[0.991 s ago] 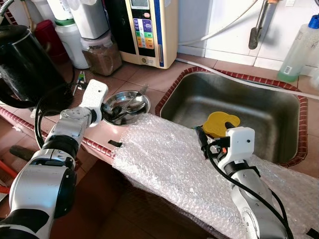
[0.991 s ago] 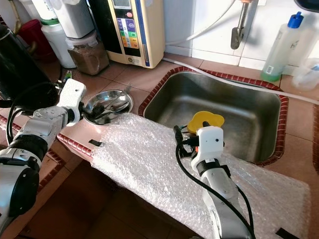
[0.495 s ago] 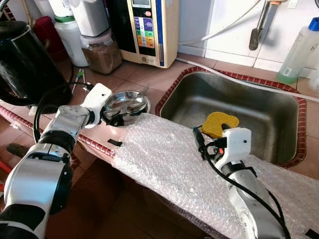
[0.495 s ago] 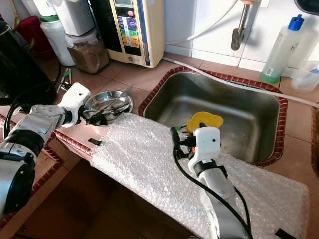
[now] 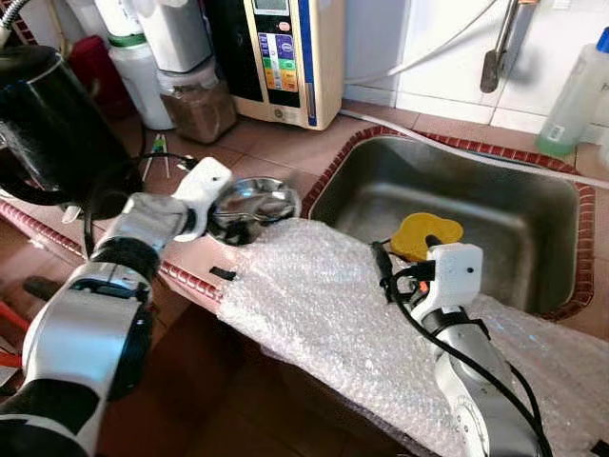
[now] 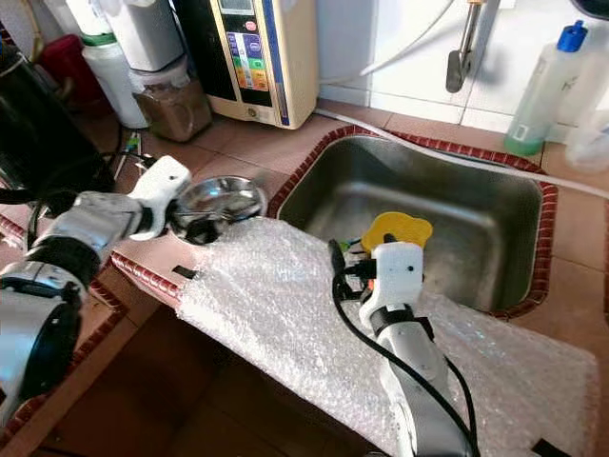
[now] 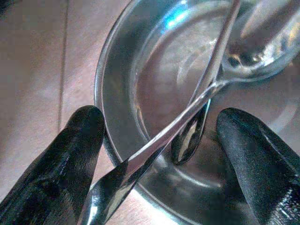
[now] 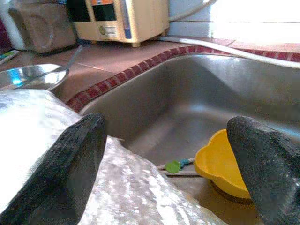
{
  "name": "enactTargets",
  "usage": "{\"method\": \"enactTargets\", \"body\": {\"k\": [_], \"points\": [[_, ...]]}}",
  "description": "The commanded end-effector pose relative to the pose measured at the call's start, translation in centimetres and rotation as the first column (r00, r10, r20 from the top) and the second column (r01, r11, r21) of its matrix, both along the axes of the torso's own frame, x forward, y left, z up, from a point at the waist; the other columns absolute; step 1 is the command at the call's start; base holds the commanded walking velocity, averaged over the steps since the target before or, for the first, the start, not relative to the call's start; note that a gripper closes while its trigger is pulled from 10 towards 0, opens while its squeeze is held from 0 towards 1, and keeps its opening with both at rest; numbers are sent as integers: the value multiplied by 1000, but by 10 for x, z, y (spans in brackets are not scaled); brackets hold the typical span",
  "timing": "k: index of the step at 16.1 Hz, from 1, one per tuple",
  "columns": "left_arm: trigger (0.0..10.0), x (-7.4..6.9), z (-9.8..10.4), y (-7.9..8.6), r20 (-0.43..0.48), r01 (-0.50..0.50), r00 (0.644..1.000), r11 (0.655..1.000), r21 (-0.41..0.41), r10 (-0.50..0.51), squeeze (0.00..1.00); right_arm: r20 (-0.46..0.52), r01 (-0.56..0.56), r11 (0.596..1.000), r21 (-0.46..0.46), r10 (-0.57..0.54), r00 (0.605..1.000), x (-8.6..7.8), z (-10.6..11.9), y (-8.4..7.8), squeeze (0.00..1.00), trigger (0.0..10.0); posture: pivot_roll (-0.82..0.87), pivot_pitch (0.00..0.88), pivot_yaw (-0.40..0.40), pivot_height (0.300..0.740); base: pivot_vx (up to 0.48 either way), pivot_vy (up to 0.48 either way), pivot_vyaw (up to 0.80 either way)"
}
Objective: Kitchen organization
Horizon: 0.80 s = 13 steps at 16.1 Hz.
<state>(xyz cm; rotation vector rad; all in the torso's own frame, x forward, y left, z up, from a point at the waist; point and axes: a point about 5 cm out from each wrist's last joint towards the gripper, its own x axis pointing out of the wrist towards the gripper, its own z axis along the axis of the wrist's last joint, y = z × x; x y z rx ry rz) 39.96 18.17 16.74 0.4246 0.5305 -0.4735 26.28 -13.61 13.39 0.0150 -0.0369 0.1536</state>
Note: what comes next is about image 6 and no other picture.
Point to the glass jar brown powder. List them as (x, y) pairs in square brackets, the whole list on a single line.
[(173, 112)]

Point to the grey tube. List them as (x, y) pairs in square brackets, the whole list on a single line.
[(352, 122)]

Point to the blue cap dish soap bottle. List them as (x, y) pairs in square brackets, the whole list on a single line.
[(538, 105)]

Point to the black tape strip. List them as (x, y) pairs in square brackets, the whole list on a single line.
[(185, 272), (549, 448)]

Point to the yellow plastic bowl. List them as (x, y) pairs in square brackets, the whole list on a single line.
[(395, 228)]

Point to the bubble wrap sheet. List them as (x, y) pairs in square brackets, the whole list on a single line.
[(266, 314)]

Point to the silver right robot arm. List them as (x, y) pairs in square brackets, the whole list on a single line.
[(419, 390)]

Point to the stainless steel sink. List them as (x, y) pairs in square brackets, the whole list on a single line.
[(466, 219)]

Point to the clear plastic bottle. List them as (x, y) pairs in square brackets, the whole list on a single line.
[(592, 133)]

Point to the white canister green band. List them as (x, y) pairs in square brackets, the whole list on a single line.
[(119, 90)]

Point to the black electric kettle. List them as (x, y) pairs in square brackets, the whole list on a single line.
[(48, 133)]

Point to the red plastic container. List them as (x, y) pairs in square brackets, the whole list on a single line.
[(68, 67)]

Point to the metal wall faucet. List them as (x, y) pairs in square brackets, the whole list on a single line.
[(459, 71)]

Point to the white plastic tub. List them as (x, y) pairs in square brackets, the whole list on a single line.
[(147, 33)]

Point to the cream water ionizer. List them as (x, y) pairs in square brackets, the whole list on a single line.
[(290, 67)]

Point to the stainless steel bowl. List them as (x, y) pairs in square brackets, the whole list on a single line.
[(224, 202)]

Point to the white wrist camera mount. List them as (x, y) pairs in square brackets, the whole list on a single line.
[(400, 276), (162, 181)]

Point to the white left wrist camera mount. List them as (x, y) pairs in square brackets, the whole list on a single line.
[(162, 181)]

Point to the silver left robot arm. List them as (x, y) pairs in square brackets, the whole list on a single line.
[(38, 324)]

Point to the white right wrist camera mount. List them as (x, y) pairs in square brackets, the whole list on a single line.
[(400, 276)]

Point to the green clip training chopsticks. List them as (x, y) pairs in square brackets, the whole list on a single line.
[(354, 247), (131, 143)]

